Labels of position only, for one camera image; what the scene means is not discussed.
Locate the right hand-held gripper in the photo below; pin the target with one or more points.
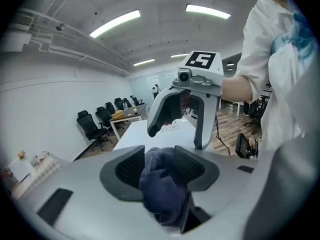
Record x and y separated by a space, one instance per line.
210 76

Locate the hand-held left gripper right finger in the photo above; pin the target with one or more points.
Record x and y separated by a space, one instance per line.
225 184

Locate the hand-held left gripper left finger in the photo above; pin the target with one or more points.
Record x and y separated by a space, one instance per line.
87 184

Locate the dark grey wiping cloth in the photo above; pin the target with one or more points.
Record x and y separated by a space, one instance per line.
160 184

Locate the person's right forearm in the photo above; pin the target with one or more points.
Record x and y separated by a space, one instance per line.
236 87

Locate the white black standing robot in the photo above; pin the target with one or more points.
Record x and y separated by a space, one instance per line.
155 90

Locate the checkered cloth covered table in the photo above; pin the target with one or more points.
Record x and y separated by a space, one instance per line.
45 174

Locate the dark brown table white legs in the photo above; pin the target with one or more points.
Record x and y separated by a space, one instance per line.
140 109

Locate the yellow drink bottle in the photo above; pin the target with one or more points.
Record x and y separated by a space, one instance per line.
133 107

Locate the clear plastic food tray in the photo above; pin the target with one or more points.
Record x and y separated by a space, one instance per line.
41 159

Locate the row of black office chairs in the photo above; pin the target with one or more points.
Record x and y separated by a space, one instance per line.
87 126

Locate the clear plastic bottle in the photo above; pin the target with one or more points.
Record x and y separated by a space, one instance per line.
124 106

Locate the long ceiling light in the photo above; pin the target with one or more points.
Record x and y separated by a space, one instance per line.
180 55
115 23
207 11
144 62

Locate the cardboard box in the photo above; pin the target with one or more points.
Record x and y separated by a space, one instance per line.
117 114

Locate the white box appliance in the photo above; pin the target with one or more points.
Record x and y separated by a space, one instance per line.
21 170

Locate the small flower bouquet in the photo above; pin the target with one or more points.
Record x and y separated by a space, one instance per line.
22 155

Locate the person in white shirt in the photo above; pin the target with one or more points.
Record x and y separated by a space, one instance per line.
275 96

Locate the white ceiling pipes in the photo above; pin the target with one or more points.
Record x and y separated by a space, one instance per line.
75 54

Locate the light blue neck ribbon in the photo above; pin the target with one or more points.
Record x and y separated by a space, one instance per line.
297 39

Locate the white ceiling air conditioner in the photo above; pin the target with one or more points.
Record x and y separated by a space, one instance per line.
15 41

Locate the ceiling security camera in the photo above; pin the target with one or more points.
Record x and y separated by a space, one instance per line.
60 27

